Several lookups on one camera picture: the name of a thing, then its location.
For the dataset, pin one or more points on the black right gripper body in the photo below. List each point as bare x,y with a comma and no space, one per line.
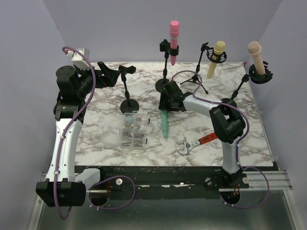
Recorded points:
168,104

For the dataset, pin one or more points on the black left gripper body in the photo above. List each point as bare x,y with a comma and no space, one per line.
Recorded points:
86,80

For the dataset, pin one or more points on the mint green toy microphone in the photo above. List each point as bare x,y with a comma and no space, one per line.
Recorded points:
164,123

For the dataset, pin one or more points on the black round-base stand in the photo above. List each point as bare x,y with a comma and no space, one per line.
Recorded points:
128,105
165,47

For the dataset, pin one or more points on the black tripod shock-mount stand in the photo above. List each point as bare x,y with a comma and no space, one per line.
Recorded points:
195,79

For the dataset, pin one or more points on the pink toy microphone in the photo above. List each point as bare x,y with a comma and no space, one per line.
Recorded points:
174,34

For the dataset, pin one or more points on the yellow toy microphone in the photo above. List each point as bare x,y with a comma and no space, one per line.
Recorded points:
215,55

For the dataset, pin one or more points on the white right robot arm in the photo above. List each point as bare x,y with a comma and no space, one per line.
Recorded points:
229,123

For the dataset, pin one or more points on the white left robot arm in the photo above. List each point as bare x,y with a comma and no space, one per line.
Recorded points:
62,187

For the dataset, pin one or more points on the beige toy microphone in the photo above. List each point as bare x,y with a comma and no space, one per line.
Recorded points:
254,49

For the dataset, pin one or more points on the clear plastic screw box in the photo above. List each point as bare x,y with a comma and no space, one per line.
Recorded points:
133,131

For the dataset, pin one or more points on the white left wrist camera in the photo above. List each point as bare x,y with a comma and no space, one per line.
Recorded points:
79,61

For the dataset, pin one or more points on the red-handled adjustable wrench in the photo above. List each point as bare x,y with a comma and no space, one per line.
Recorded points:
189,146

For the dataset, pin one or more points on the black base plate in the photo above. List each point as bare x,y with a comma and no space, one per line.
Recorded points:
126,189

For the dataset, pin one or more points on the black shock-mount stand, right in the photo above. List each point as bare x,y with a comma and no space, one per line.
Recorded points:
254,77

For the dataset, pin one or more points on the aluminium mounting rail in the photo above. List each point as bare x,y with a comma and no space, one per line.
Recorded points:
209,177

